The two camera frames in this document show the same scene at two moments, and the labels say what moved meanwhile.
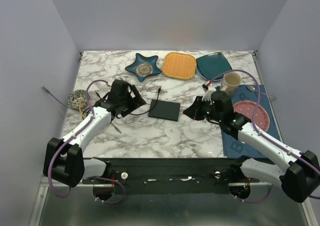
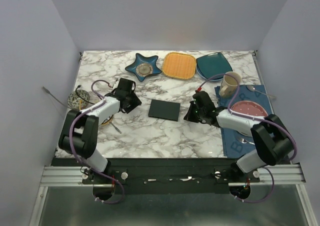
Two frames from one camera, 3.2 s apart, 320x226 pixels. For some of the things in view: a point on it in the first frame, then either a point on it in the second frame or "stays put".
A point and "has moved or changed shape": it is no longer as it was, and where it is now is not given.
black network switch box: (164, 109) stays put
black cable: (83, 112) has moved or changed shape
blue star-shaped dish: (143, 67) stays put
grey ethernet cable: (49, 93) stays put
